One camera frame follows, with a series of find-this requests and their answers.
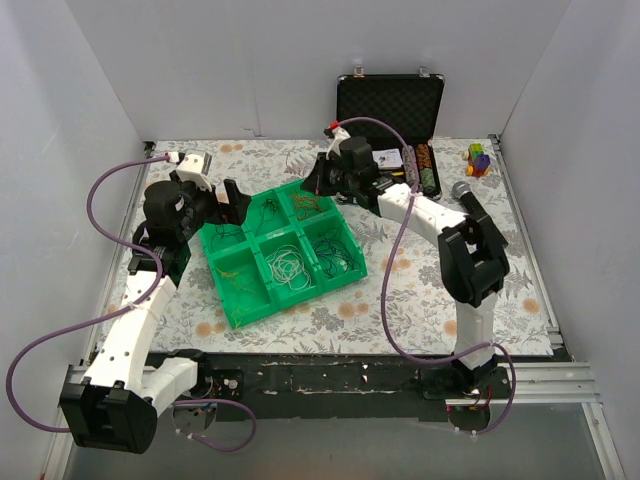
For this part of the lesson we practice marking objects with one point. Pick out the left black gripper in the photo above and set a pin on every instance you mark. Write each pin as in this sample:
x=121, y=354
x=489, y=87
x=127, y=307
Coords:
x=218, y=204

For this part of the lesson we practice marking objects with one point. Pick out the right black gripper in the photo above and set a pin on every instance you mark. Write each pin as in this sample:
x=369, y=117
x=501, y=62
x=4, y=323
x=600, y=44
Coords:
x=324, y=173

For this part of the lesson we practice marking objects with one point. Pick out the green compartment tray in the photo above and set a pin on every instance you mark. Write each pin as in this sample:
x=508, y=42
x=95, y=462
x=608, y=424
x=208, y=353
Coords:
x=293, y=247

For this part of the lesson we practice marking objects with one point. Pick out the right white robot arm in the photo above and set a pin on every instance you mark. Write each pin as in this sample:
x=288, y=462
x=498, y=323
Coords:
x=471, y=252

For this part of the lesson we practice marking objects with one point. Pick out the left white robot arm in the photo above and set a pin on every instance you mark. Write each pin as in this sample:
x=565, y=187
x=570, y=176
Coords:
x=116, y=405

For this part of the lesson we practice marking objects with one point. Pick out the black poker chip case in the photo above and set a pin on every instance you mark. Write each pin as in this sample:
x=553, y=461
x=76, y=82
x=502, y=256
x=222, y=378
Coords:
x=409, y=103

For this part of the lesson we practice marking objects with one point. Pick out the black handheld microphone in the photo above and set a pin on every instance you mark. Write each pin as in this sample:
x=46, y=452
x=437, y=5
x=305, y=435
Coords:
x=463, y=194

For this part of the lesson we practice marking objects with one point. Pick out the colourful toy block train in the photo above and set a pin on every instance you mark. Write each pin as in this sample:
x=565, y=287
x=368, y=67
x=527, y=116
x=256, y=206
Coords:
x=478, y=161

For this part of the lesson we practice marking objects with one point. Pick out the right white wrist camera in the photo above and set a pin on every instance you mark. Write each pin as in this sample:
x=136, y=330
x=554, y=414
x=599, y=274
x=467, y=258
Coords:
x=336, y=134

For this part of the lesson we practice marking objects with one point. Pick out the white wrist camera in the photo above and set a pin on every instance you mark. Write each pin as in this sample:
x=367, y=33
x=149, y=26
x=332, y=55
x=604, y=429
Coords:
x=336, y=134
x=191, y=170

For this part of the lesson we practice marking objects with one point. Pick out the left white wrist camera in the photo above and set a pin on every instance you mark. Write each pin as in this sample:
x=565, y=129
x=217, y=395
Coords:
x=191, y=170

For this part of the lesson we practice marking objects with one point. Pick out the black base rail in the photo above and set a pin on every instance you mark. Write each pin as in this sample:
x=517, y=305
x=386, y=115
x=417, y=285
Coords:
x=236, y=387

